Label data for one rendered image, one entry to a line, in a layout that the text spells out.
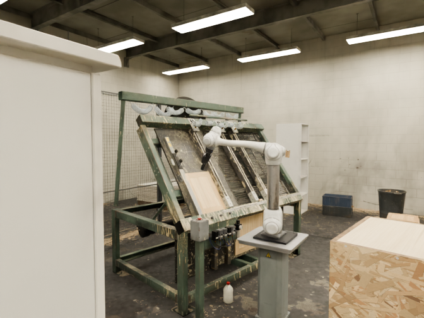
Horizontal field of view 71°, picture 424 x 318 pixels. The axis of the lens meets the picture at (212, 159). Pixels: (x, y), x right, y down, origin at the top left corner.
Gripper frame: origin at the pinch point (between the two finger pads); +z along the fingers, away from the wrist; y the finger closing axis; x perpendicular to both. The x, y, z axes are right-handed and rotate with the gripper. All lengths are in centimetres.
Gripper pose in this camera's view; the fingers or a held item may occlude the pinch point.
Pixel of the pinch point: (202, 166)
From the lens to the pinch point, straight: 285.2
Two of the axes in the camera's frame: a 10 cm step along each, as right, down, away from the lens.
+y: -5.9, 0.9, -8.0
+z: -3.3, 8.8, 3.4
